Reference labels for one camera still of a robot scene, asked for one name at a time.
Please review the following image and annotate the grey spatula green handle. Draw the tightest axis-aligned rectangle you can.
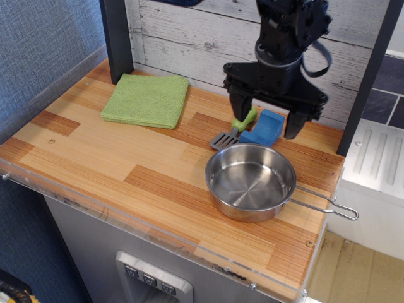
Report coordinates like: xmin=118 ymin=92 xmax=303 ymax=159
xmin=210 ymin=107 xmax=258 ymax=151

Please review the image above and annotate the clear acrylic edge guard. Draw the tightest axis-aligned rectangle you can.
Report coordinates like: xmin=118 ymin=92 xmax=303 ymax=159
xmin=1 ymin=155 xmax=326 ymax=302

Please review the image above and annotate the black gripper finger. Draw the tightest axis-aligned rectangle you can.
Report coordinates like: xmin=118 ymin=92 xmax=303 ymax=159
xmin=229 ymin=92 xmax=253 ymax=121
xmin=284 ymin=111 xmax=308 ymax=139

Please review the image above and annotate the white ridged appliance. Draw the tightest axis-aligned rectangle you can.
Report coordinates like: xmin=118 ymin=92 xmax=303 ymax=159
xmin=327 ymin=119 xmax=403 ymax=259

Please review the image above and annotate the blue block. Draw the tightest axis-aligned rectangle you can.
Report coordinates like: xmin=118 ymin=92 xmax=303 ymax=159
xmin=239 ymin=109 xmax=285 ymax=147

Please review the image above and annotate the silver button panel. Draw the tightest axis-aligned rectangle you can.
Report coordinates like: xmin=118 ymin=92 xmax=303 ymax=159
xmin=116 ymin=251 xmax=194 ymax=302

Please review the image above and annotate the green folded cloth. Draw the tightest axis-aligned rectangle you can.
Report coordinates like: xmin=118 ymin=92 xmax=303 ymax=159
xmin=100 ymin=74 xmax=189 ymax=129

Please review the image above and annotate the dark right post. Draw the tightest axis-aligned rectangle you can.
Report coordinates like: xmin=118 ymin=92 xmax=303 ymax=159
xmin=336 ymin=0 xmax=403 ymax=156

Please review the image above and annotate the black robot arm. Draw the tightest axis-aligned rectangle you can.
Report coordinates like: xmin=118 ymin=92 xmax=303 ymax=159
xmin=223 ymin=1 xmax=332 ymax=139

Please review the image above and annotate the steel pot with wire handle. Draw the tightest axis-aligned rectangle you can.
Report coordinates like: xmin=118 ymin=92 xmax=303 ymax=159
xmin=205 ymin=143 xmax=359 ymax=222

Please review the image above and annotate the dark post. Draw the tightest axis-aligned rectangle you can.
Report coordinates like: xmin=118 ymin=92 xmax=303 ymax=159
xmin=336 ymin=0 xmax=403 ymax=156
xmin=99 ymin=0 xmax=134 ymax=84

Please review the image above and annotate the yellow black object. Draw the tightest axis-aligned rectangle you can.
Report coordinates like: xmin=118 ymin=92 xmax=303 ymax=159
xmin=1 ymin=280 xmax=38 ymax=303

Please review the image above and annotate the dark left post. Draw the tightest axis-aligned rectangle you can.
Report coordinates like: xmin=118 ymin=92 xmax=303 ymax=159
xmin=99 ymin=0 xmax=134 ymax=84

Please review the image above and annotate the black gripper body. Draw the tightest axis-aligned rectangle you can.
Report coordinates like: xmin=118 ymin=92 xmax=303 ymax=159
xmin=223 ymin=57 xmax=328 ymax=121

